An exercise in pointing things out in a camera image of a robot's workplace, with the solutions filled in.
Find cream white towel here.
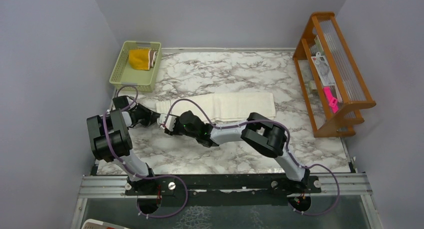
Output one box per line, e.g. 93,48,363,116
156,92,276,122

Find brown yellow bear towel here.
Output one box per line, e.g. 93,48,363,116
128,49,158,71

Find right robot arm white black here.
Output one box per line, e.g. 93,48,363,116
160,110,310,193

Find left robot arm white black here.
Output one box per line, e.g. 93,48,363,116
86,96,160,195

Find green plastic basket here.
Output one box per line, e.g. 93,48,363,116
109,40,162,93

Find red white box corner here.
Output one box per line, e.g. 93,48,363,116
81,219,128,229

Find white packaged item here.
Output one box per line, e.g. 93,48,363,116
311,52,336,87

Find pink plastic item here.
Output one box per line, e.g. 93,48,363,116
323,86,339,114

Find orange wooden rack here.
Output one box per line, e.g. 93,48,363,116
292,11,377,138

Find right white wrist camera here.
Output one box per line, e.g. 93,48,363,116
157,113,178,132

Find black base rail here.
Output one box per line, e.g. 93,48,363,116
124,173,322,207

